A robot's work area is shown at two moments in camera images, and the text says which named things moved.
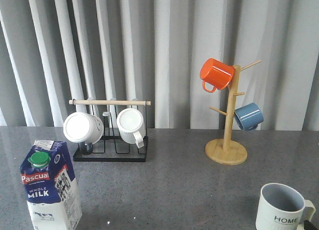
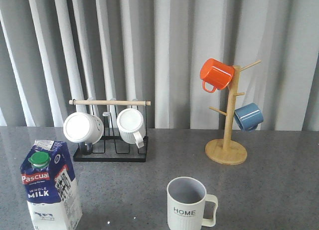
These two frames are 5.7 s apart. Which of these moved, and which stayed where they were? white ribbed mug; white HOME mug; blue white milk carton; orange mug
Moved: white HOME mug
Stayed: blue white milk carton; white ribbed mug; orange mug
